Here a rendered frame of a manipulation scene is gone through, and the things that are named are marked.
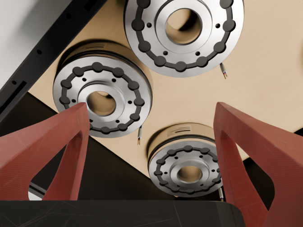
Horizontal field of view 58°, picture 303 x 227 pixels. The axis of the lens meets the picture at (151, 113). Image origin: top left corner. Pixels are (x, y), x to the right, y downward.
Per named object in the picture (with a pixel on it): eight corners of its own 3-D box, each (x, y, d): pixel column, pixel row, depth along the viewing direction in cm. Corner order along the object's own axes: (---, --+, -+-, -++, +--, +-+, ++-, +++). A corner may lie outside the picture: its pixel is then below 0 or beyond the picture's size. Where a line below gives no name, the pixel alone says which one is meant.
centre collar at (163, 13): (181, 62, 25) (181, 65, 25) (142, 24, 23) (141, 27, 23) (224, 25, 23) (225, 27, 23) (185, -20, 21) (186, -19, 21)
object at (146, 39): (178, 93, 28) (178, 96, 27) (101, 22, 24) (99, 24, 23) (266, 24, 23) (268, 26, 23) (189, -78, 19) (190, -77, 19)
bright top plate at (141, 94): (108, 148, 33) (108, 152, 32) (35, 97, 29) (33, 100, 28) (171, 99, 28) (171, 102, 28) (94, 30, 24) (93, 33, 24)
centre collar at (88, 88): (105, 127, 30) (104, 130, 30) (68, 100, 28) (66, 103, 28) (135, 101, 28) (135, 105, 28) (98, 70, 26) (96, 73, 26)
